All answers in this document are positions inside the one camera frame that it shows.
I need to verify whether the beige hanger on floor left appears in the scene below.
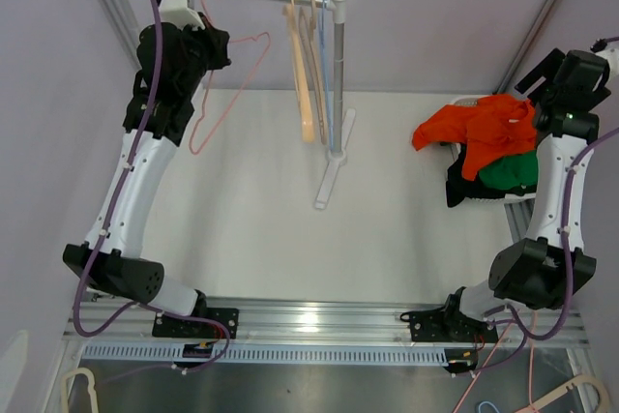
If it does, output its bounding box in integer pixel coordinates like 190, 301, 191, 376
58, 368, 101, 413

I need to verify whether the bright green t shirt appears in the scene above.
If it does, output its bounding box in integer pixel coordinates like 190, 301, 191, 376
478, 150, 539, 191

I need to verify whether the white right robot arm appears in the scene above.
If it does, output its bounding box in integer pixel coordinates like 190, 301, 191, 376
440, 44, 618, 341

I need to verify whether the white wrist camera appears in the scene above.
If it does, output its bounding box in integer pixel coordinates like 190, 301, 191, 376
590, 37, 619, 80
159, 0, 206, 31

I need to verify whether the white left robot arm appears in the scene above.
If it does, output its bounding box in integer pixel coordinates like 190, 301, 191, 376
63, 22, 231, 337

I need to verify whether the orange tank top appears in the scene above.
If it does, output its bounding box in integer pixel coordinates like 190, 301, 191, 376
411, 94, 536, 181

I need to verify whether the white slotted cable duct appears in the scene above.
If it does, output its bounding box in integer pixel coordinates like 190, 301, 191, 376
82, 341, 474, 368

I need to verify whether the white perforated plastic basket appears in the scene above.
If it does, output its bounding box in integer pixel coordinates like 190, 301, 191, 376
449, 95, 536, 205

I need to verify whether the pink wire hanger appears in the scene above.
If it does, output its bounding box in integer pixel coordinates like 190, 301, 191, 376
187, 0, 272, 157

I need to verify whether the beige hanger on floor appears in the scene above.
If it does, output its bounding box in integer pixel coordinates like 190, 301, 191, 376
516, 374, 611, 413
58, 368, 101, 413

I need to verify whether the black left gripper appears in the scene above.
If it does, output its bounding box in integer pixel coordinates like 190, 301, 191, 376
174, 13, 231, 97

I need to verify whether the blue hanger on floor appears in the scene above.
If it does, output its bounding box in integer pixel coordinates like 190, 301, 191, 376
476, 400, 500, 413

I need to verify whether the beige wooden hanger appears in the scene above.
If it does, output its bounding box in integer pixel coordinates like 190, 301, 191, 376
298, 0, 328, 146
282, 0, 315, 143

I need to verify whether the black t shirt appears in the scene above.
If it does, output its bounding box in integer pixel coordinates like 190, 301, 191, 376
445, 145, 505, 208

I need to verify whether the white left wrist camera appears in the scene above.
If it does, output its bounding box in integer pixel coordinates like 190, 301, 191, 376
159, 0, 206, 31

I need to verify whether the pink hanger on floor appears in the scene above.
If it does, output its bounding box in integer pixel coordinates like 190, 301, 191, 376
451, 310, 541, 413

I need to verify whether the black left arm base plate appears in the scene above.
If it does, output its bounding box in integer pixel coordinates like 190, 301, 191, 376
151, 308, 240, 339

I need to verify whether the light blue wire hanger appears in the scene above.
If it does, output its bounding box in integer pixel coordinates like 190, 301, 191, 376
318, 0, 335, 149

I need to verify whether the beige hanger on floor right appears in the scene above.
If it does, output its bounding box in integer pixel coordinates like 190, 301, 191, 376
516, 374, 611, 413

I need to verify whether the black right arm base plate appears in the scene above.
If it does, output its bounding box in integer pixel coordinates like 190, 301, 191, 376
399, 308, 498, 343

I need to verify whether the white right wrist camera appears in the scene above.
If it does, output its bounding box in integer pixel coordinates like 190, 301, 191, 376
590, 37, 619, 80

